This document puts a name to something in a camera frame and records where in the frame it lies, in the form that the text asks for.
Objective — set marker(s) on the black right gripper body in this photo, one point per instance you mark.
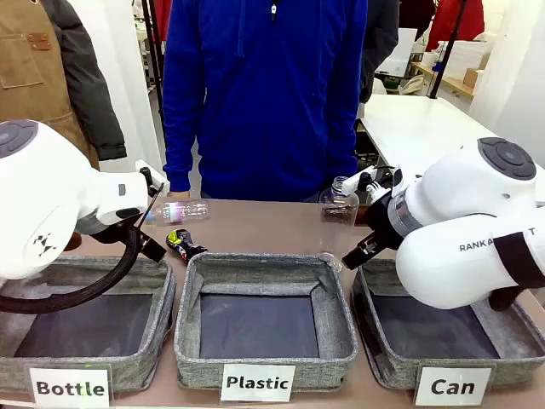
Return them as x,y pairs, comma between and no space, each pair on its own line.
383,221

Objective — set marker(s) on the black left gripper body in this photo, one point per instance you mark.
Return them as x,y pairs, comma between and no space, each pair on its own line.
119,234

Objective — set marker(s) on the crushed black can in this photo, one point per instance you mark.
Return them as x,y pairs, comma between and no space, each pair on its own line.
183,245

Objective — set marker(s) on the large clear plastic bottle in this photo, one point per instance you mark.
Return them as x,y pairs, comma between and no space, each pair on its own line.
336,198

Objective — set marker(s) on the small clear bottle pink label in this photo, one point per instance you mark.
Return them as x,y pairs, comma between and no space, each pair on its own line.
191,211

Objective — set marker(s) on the blue sleeved right forearm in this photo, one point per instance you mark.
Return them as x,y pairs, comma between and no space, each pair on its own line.
179,162

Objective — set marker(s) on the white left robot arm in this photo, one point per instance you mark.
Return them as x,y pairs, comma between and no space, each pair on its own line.
42,191

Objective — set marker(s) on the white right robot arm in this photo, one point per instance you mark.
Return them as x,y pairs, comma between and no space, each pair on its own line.
447,264

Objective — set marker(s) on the grey basket labelled Bottle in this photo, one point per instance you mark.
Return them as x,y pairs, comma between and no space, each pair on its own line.
157,341

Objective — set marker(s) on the grey basket labelled Plastic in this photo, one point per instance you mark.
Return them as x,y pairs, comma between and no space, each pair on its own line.
187,341

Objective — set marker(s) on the grey basket labelled Can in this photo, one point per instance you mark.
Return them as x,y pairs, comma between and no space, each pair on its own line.
374,362

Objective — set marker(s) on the white Can sign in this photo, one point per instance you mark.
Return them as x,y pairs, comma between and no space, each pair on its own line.
452,387

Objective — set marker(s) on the white table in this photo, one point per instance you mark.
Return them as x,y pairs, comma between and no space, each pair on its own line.
417,128

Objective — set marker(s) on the black tripod stand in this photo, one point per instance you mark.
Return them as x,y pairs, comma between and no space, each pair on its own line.
158,85

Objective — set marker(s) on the wooden shelf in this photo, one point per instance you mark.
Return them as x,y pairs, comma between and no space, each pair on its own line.
451,83

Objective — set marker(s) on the white Plastic sign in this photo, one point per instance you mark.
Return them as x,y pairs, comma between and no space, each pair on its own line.
257,382

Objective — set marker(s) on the white Bottle sign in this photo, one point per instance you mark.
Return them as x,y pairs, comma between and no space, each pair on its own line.
70,387

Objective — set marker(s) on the person in blue hoodie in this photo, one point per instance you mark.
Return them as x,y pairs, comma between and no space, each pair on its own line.
264,106

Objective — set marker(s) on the cardboard box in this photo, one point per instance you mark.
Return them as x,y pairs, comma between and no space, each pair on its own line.
470,76

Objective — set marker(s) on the white foam board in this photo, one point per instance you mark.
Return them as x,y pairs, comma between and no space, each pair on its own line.
400,51

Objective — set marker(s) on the person in brown apron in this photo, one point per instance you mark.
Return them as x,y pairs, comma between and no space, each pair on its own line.
38,76

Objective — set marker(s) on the stack of white boxes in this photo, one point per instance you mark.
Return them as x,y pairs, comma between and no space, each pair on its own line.
464,59

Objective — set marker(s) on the person in dark jacket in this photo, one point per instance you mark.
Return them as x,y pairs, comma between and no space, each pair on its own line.
381,38

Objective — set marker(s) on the black slanted pole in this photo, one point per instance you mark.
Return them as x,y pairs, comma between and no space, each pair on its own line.
447,47

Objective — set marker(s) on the red jacket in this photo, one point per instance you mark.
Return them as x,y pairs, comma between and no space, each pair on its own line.
460,21

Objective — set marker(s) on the red garment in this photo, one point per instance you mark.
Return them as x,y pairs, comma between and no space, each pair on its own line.
164,19

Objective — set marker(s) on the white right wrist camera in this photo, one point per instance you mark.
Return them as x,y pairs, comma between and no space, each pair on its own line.
353,182

